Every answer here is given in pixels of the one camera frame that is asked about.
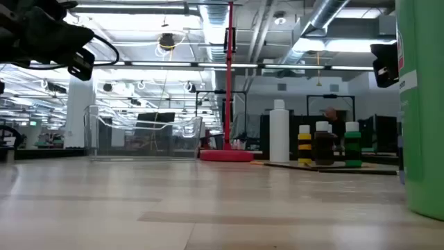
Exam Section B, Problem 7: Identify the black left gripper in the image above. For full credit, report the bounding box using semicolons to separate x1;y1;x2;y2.
0;0;95;81

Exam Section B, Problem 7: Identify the large light green bottle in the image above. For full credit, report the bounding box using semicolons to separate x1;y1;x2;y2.
395;0;444;222

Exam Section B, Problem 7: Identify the tall white plastic bottle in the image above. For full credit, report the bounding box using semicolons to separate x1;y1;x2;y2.
269;99;291;163

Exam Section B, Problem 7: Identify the small green paint bottle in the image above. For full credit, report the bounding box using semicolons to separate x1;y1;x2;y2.
344;121;363;167

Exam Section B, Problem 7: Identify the brown paint bottle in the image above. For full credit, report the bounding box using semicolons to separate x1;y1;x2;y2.
314;121;335;166

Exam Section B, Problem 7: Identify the yellow paint bottle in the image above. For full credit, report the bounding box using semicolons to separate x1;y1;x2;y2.
297;124;312;165

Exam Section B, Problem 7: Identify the white pillar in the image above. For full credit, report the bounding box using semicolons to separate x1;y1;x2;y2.
63;69;97;149

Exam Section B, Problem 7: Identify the person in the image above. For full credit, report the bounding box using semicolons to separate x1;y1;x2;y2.
324;106;347;153

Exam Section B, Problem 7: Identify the clear plastic bin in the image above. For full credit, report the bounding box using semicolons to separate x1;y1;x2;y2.
83;104;203;161

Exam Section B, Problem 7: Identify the black background monitor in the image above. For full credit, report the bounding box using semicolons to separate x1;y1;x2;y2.
135;111;176;130

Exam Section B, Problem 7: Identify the red desk lamp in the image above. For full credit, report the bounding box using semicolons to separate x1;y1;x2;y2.
200;0;254;163

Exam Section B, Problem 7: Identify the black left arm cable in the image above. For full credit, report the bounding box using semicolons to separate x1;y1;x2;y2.
13;33;121;70

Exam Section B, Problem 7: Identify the black background frame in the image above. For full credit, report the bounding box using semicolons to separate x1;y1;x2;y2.
306;93;357;122

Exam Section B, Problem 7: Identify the silver spiral ventilation duct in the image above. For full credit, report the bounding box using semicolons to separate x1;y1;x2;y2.
277;0;352;65

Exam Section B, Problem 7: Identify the overhead rail with light strips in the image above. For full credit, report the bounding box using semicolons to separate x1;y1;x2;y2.
29;59;375;72

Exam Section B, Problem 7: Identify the black ceiling cord reel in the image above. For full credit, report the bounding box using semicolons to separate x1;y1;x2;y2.
157;33;178;51

